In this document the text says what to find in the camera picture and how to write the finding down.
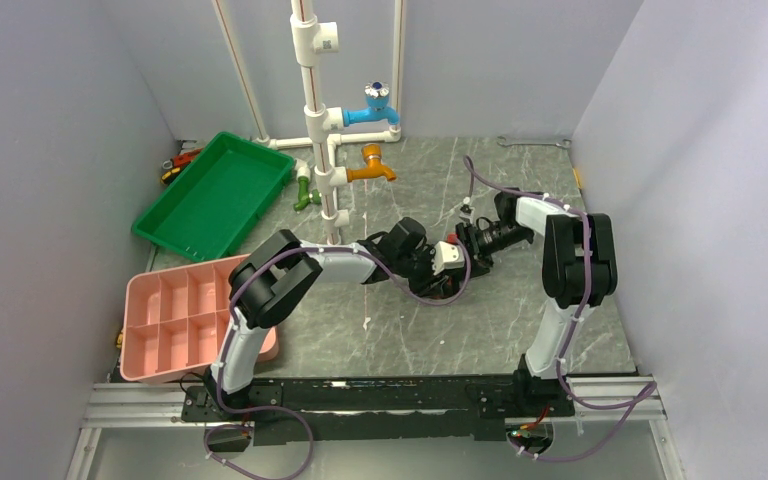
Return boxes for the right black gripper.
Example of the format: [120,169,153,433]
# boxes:
[447,223,531,284]

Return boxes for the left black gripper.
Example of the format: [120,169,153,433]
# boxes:
[394,245,448,299]

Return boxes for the dark floral necktie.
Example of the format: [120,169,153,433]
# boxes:
[429,263,492,299]

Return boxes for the green plastic tray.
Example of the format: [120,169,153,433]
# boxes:
[131,132,295,262]

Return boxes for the pink compartment organizer box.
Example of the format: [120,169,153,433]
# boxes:
[119,255,246,384]

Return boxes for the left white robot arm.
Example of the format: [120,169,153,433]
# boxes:
[204,217,470,420]

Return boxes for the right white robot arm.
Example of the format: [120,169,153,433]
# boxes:
[450,190,618,415]

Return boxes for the orange faucet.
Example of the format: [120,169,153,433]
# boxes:
[346,143,397,182]

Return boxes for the green faucet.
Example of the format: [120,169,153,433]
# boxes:
[293,163,322,212]

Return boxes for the silver wrench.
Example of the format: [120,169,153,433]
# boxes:
[496,135,572,150]

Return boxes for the white pvc pipe assembly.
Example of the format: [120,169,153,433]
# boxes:
[214,1,406,245]

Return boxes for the blue faucet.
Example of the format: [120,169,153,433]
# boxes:
[342,81,400,126]

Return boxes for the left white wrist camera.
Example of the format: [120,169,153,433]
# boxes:
[432,234,466,275]

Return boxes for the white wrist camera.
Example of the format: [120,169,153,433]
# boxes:
[432,234,466,275]
[459,197,475,224]

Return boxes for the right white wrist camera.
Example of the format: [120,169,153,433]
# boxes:
[459,197,475,224]

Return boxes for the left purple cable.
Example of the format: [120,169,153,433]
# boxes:
[201,245,473,480]

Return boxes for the purple cable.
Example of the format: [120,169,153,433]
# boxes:
[201,245,473,480]
[462,154,658,464]

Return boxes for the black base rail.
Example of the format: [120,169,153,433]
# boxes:
[181,371,575,446]

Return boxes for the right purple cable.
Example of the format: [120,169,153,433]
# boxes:
[462,154,658,464]

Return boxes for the red handled pliers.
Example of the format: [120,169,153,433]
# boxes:
[160,148,202,186]

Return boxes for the aluminium frame rail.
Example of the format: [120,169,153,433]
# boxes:
[67,375,686,479]

